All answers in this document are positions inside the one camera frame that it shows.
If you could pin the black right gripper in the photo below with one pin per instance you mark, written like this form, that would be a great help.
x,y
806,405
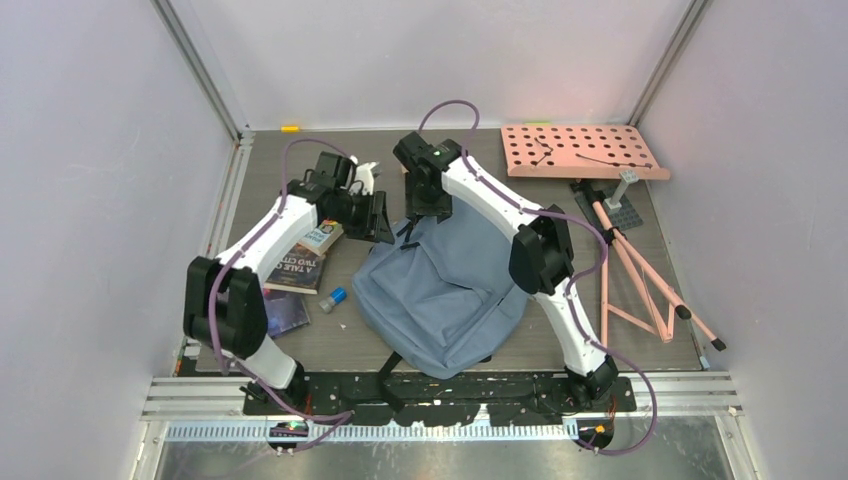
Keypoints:
x,y
442,208

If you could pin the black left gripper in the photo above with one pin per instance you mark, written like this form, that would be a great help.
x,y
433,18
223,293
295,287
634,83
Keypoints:
x,y
375,219

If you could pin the blue grey student backpack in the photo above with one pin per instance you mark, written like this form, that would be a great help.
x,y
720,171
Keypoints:
x,y
441,295

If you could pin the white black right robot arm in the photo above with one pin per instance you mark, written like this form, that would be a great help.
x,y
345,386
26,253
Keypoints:
x,y
541,256

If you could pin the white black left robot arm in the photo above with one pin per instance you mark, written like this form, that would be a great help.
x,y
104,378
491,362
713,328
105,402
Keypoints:
x,y
224,304

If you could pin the colourful treehouse paperback book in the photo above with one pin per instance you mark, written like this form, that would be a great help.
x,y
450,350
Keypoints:
x,y
322,237

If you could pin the blue capped glue stick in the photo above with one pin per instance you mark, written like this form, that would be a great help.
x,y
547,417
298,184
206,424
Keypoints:
x,y
329,303

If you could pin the dark Tale of Two Cities book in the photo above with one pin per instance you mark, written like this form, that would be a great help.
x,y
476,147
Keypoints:
x,y
299,271

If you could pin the dark blue galaxy cover book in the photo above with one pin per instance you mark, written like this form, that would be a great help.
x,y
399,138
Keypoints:
x,y
285,311

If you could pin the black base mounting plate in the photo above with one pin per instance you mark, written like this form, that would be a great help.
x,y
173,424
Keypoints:
x,y
519,398

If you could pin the pink perforated music stand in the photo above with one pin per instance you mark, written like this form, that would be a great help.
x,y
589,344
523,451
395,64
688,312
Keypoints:
x,y
599,153

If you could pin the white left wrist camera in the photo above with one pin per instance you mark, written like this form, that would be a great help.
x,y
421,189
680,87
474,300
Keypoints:
x,y
365,175

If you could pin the grey lego plate with post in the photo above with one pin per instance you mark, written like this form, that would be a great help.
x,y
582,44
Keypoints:
x,y
615,204

